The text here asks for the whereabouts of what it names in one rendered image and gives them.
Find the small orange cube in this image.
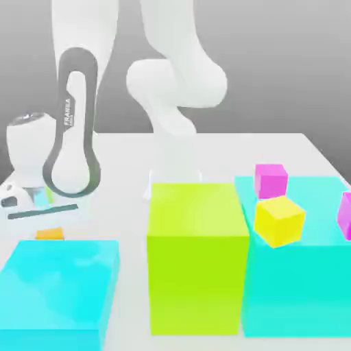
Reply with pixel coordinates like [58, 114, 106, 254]
[35, 227, 65, 241]

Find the small magenta cube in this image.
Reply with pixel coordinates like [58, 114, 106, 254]
[254, 163, 289, 200]
[336, 191, 351, 242]

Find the small yellow cube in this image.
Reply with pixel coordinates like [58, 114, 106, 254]
[253, 195, 306, 249]

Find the large turquoise box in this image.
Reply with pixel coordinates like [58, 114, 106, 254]
[234, 175, 351, 339]

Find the large cyan box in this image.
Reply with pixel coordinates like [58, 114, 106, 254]
[0, 239, 121, 351]

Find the large lime green box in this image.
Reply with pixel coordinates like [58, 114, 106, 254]
[146, 182, 251, 336]

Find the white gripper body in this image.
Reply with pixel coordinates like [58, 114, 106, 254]
[5, 202, 82, 228]

